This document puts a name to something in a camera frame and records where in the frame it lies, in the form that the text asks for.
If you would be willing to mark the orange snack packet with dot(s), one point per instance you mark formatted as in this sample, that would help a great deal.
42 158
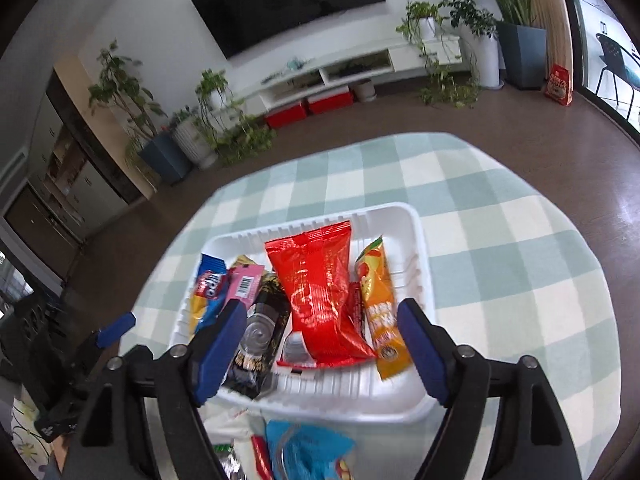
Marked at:
380 320

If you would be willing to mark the floral cloth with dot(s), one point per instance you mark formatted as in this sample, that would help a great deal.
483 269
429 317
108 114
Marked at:
25 435

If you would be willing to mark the green checked tablecloth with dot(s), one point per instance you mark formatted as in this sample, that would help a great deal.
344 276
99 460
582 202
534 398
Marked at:
500 260

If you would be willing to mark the hanging plant in white pot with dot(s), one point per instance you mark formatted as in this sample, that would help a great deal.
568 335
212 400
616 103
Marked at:
428 27

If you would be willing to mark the plant in ribbed white pot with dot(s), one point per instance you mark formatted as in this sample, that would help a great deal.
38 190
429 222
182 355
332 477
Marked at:
192 137

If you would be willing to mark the black snack packet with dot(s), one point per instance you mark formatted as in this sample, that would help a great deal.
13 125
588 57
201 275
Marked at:
260 330

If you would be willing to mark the white television cabinet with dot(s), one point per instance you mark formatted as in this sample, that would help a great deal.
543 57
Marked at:
350 58

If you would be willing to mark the black television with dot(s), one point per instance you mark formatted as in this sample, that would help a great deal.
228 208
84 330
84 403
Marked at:
285 5

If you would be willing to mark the small teal object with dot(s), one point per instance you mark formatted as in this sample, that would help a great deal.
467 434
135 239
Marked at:
295 63

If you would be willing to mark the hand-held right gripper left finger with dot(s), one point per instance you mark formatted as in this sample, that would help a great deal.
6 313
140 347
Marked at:
222 355

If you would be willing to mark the white plastic tray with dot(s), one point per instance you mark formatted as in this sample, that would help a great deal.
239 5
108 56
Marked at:
395 240

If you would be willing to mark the small yellow red snack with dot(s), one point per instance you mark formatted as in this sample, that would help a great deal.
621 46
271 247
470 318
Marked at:
242 261

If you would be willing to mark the trailing plant in white pot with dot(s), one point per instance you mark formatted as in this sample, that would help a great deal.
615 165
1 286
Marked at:
210 82

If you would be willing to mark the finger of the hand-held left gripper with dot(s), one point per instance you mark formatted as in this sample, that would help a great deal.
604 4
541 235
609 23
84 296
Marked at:
117 329

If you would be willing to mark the large plant in dark pot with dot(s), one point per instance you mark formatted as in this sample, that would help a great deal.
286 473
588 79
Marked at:
522 55

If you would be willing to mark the red storage box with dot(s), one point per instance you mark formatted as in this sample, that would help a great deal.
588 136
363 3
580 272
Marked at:
330 101
286 116

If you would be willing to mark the teal chair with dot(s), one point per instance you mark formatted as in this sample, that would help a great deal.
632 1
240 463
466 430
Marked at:
612 50

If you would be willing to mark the wooden display cabinet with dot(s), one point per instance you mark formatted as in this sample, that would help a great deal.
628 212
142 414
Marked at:
85 180

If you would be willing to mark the bright red snack packet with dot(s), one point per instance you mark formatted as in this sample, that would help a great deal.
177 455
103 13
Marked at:
315 300

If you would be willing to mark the light blue snack packet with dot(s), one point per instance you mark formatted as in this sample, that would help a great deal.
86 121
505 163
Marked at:
310 452

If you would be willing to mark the dark wooden door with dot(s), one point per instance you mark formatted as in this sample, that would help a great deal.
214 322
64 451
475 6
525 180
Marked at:
35 230

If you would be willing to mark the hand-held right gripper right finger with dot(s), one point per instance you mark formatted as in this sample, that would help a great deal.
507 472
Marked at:
420 355

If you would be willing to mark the pink snack packet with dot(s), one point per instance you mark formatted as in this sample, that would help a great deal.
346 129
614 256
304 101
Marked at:
245 285

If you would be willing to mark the small grey flower pot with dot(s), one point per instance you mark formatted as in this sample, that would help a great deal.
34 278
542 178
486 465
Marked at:
364 91

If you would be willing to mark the plant in tall white pot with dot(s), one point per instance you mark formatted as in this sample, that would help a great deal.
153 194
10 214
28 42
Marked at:
487 60

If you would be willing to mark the tall plant in blue pot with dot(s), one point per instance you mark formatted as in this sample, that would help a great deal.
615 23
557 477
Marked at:
165 157

